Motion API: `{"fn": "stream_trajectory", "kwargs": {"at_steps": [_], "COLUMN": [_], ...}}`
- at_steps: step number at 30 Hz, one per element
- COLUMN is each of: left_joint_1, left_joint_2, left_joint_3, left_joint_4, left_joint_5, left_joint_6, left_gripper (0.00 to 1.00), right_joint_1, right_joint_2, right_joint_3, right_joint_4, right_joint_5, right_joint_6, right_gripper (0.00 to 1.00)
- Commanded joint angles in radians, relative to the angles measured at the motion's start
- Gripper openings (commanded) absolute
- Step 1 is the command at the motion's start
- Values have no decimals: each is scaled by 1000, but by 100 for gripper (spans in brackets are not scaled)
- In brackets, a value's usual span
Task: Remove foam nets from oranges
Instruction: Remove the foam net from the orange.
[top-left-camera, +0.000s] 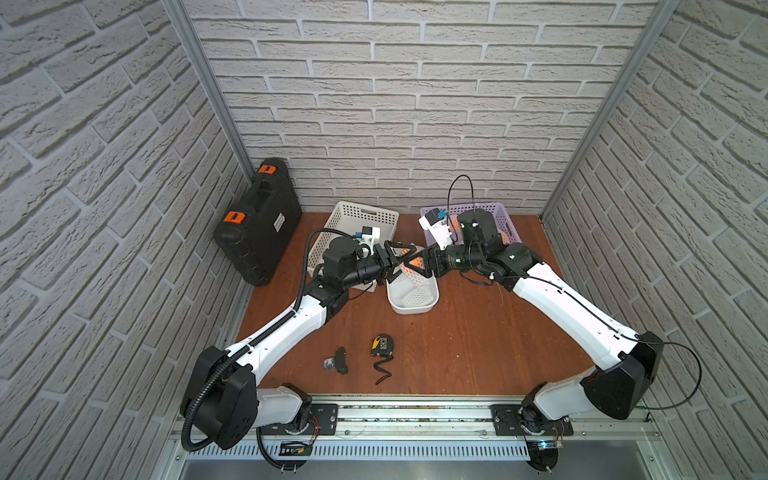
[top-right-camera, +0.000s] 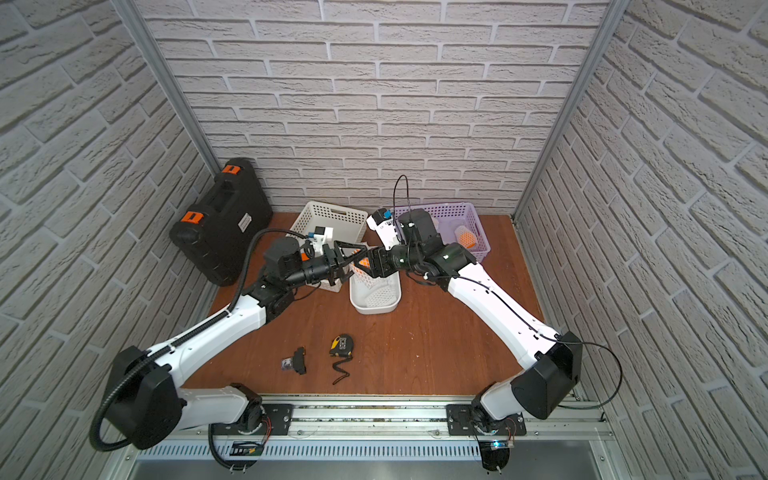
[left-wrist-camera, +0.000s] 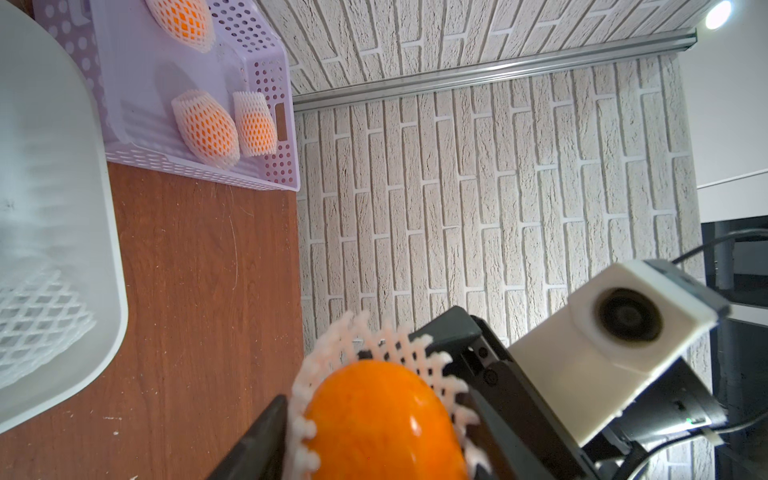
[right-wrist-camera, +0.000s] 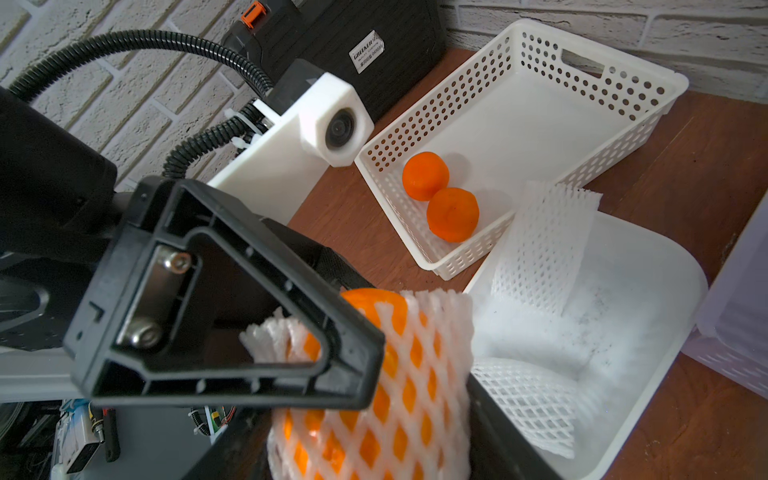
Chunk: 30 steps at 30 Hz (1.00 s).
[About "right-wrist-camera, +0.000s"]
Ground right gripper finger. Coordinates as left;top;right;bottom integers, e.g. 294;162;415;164
467;375;561;480

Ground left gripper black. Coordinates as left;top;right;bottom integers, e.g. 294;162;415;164
0;251;373;480

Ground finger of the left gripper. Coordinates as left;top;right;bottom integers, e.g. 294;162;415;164
64;176;385;410

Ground white foam net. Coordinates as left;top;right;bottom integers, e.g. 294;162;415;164
491;181;602;315
472;358;578;459

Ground orange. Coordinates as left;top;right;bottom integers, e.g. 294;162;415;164
267;288;474;479
426;188;480;243
402;152;450;201

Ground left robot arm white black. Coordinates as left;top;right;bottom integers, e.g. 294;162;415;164
1;30;384;478

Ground white plastic tub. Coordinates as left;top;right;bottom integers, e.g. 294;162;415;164
465;213;708;479

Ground purple perforated plastic basket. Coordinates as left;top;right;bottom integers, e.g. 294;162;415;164
682;198;767;398

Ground white perforated plastic basket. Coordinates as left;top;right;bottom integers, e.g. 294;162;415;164
355;20;689;280

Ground black plastic tool case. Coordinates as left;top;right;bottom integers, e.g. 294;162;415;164
222;0;446;121

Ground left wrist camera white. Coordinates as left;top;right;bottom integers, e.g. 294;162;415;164
207;73;374;225

